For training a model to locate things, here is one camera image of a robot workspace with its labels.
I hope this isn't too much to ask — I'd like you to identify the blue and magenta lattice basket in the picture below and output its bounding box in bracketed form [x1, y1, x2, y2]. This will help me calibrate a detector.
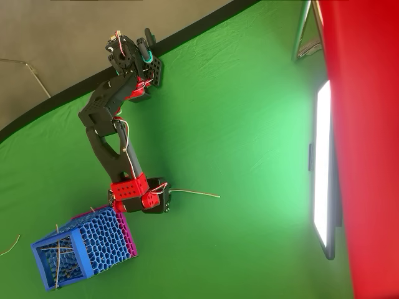
[30, 204, 138, 292]

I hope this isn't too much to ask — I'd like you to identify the green cloth with black border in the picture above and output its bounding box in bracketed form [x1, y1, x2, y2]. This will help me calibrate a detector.
[0, 0, 355, 299]

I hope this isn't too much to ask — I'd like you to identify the bright white light panel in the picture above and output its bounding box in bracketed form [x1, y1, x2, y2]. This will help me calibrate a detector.
[307, 80, 344, 261]

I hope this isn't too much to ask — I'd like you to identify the large red blurred object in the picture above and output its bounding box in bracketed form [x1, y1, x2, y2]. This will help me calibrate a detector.
[317, 0, 399, 299]

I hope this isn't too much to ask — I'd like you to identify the black clamp with teal ring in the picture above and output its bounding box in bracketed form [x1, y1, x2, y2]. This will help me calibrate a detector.
[135, 27, 165, 88]

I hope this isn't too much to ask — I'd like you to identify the thin grey floor cable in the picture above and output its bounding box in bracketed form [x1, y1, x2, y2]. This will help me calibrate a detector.
[0, 58, 52, 99]

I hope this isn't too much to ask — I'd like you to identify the metal stand frame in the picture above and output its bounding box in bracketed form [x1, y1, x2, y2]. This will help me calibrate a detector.
[291, 0, 324, 64]

